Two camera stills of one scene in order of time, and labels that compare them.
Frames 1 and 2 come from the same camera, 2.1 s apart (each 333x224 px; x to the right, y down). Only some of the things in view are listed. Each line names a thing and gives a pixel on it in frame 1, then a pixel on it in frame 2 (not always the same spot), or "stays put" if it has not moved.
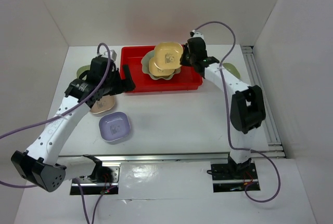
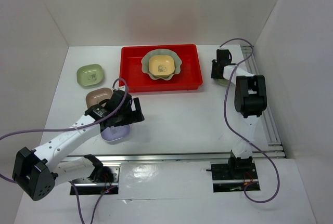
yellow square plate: x=167 y=55 to x=161 y=65
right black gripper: x=183 y=59 to x=214 y=75
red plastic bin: x=131 y=56 stays put
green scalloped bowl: x=145 y=63 stays put
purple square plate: x=114 y=126 stays put
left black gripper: x=124 y=85 to x=137 y=115
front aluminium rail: x=118 y=158 stays put
